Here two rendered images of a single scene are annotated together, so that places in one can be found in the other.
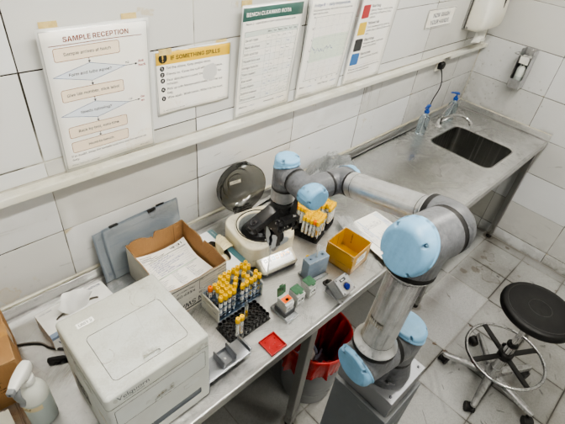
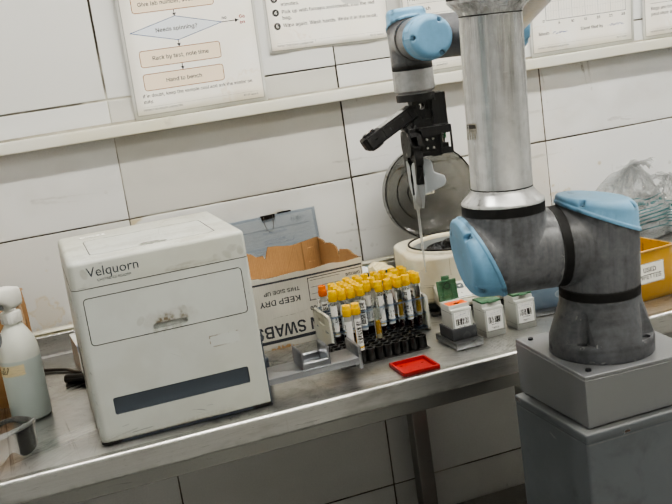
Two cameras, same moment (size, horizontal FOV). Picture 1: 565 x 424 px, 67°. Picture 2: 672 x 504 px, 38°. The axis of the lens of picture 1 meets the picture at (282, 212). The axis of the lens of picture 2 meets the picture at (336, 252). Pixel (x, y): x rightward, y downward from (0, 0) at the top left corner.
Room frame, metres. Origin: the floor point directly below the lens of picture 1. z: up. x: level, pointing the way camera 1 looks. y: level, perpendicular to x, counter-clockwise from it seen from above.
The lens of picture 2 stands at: (-0.60, -0.77, 1.44)
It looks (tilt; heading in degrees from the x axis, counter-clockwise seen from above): 12 degrees down; 31
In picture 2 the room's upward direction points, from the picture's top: 8 degrees counter-clockwise
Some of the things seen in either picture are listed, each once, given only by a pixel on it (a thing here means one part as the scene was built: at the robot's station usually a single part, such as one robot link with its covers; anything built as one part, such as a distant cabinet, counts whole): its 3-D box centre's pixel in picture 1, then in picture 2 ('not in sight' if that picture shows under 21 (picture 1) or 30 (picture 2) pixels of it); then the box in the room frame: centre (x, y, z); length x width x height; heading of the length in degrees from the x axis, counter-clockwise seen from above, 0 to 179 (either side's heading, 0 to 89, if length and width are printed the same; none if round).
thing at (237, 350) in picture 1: (219, 362); (299, 362); (0.72, 0.13, 0.92); 0.21 x 0.07 x 0.05; 138
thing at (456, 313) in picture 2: (285, 304); (456, 318); (0.98, -0.05, 0.92); 0.05 x 0.04 x 0.06; 49
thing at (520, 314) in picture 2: (308, 287); (519, 308); (1.08, -0.13, 0.91); 0.05 x 0.04 x 0.07; 48
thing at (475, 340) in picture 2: (284, 309); (458, 333); (0.98, -0.05, 0.89); 0.09 x 0.05 x 0.04; 49
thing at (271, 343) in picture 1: (272, 343); (414, 365); (0.84, -0.03, 0.88); 0.07 x 0.07 x 0.01; 48
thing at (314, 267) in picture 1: (314, 266); (544, 285); (1.18, -0.15, 0.92); 0.10 x 0.07 x 0.10; 130
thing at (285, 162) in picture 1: (286, 172); (409, 38); (1.04, 0.00, 1.43); 0.09 x 0.08 x 0.11; 40
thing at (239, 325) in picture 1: (244, 313); (373, 323); (0.91, 0.08, 0.93); 0.17 x 0.09 x 0.11; 139
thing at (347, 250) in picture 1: (347, 251); (627, 270); (1.29, -0.29, 0.93); 0.13 x 0.13 x 0.10; 53
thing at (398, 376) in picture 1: (389, 357); (600, 314); (0.76, -0.38, 1.00); 0.15 x 0.15 x 0.10
